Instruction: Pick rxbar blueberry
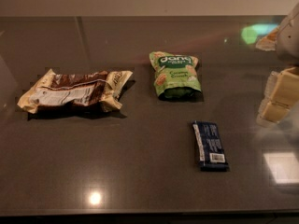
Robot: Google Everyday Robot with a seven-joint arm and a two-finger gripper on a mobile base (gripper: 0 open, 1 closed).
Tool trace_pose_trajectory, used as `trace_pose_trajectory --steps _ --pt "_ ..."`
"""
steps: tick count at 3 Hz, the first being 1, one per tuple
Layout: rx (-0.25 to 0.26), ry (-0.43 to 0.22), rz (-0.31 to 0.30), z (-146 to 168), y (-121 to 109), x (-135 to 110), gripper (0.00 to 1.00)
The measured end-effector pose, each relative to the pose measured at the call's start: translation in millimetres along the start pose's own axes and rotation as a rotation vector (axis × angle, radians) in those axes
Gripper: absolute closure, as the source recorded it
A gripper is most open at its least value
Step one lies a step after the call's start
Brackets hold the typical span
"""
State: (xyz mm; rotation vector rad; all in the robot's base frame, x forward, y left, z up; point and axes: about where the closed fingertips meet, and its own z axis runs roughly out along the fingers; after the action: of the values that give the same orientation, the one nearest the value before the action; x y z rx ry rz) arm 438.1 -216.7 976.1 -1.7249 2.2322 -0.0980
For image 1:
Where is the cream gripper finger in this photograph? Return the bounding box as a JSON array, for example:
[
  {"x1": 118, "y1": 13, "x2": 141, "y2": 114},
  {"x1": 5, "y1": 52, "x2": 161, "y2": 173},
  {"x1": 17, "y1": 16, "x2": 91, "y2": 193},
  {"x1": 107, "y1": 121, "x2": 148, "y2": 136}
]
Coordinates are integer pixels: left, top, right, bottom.
[
  {"x1": 264, "y1": 66, "x2": 299, "y2": 106},
  {"x1": 256, "y1": 99, "x2": 290, "y2": 127}
]

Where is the dark blue rxbar wrapper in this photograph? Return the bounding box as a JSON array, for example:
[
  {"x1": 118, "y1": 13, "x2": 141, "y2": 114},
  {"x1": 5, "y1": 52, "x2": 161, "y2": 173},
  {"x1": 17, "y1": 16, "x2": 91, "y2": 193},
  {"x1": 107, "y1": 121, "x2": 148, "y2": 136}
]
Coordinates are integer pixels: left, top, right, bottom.
[{"x1": 192, "y1": 121, "x2": 229, "y2": 171}]

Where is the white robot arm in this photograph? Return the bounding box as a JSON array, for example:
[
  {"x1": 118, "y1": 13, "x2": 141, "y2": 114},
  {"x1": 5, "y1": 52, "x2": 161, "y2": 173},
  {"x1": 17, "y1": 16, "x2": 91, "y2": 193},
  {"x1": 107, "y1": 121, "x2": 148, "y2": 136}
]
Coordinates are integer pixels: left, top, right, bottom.
[{"x1": 256, "y1": 4, "x2": 299, "y2": 127}]

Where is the green dang snack pouch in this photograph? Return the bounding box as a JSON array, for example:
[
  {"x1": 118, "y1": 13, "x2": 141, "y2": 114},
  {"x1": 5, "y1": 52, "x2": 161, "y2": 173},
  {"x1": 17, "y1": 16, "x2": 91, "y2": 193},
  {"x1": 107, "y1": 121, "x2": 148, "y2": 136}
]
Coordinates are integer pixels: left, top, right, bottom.
[{"x1": 149, "y1": 51, "x2": 202, "y2": 99}]

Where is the brown cream snack wrapper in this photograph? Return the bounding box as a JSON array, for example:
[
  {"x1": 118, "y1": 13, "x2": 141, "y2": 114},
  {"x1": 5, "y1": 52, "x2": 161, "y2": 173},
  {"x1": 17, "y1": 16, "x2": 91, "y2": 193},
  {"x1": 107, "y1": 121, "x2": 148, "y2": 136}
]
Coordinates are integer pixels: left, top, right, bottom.
[{"x1": 18, "y1": 69, "x2": 133, "y2": 114}]

